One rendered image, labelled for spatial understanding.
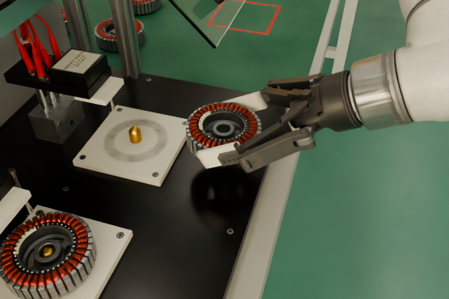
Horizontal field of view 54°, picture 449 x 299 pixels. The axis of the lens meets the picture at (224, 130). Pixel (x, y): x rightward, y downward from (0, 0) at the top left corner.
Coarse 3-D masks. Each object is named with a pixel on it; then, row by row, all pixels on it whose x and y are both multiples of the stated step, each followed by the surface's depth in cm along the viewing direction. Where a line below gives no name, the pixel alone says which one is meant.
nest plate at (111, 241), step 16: (48, 208) 63; (96, 224) 61; (96, 240) 59; (112, 240) 59; (128, 240) 60; (32, 256) 57; (96, 256) 57; (112, 256) 57; (96, 272) 56; (112, 272) 57; (0, 288) 54; (80, 288) 54; (96, 288) 54
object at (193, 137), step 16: (208, 112) 67; (224, 112) 68; (240, 112) 68; (192, 128) 65; (208, 128) 68; (224, 128) 68; (240, 128) 68; (256, 128) 65; (192, 144) 64; (208, 144) 62
